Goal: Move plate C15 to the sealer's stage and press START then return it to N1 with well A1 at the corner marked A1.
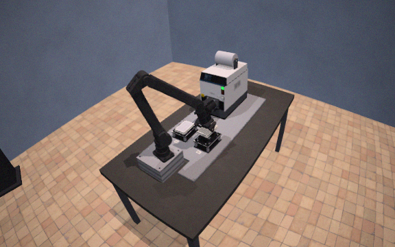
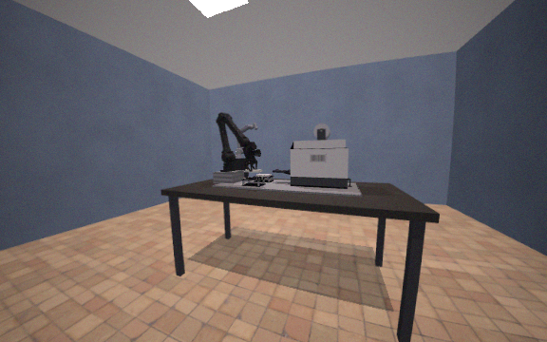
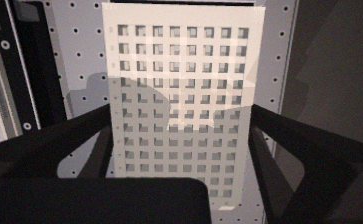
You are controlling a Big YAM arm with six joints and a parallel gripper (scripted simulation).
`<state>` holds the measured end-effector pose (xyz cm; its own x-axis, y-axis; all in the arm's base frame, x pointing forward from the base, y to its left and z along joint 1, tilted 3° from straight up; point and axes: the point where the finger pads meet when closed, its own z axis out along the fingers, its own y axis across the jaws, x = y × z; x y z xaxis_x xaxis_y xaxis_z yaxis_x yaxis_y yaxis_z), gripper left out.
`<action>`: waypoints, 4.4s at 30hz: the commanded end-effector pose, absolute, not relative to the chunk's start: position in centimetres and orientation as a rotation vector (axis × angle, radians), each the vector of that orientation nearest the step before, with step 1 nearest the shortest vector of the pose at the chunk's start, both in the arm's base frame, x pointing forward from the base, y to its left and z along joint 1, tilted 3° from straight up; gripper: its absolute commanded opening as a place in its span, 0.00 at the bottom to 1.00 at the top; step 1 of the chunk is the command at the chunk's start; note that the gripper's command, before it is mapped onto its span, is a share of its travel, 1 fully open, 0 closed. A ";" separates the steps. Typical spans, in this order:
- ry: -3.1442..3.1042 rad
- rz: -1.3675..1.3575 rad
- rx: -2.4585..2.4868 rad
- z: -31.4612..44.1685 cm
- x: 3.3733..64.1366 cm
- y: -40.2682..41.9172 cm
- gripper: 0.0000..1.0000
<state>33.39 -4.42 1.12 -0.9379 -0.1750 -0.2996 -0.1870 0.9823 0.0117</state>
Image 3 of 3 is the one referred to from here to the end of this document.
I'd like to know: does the grey perforated base plate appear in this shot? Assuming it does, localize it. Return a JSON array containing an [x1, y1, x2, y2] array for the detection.
[[19, 0, 299, 224]]

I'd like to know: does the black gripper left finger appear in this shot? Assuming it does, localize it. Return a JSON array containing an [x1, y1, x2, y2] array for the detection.
[[0, 103, 114, 178]]

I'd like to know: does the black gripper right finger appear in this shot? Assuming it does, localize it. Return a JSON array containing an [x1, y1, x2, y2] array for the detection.
[[248, 104, 363, 224]]

